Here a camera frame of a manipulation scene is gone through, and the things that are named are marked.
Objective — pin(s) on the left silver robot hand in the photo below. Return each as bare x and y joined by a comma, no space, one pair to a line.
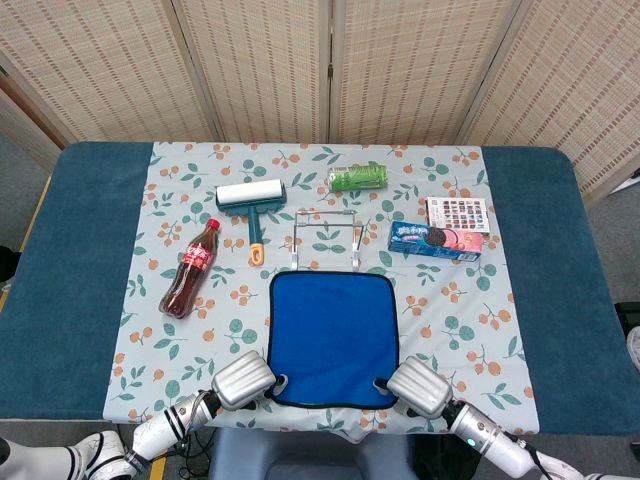
242,380

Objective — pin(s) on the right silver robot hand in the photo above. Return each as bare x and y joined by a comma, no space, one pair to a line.
420,387

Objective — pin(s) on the blue cloth mat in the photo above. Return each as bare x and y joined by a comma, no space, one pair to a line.
332,335

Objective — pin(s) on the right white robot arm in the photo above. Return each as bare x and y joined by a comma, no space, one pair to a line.
495,440

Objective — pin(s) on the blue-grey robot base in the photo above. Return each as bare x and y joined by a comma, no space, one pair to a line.
310,457

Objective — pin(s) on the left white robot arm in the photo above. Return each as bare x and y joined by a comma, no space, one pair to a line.
160,430

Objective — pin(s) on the small metal rack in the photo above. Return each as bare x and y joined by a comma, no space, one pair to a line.
356,250

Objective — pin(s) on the black bag under table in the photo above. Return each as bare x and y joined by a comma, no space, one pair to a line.
440,460

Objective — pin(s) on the floral tablecloth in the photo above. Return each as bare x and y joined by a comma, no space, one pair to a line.
450,310

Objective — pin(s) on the cola bottle red label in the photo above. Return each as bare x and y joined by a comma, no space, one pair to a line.
192,265

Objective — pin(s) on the blue cookie box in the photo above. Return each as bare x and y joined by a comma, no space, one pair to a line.
435,242

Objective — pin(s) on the colourful swatch card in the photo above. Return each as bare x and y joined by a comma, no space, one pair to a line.
460,212

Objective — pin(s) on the teal lint roller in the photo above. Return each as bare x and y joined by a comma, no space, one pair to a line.
250,195

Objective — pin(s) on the teal table cover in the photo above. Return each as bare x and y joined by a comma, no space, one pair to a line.
75,250

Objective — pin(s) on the white shoe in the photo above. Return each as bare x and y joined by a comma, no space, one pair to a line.
635,350

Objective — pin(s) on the green snack packet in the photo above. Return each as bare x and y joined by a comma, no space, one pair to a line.
357,177

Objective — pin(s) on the black case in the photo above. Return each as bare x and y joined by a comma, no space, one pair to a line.
629,320

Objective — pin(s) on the bamboo folding screen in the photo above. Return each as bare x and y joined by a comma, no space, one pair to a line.
260,70

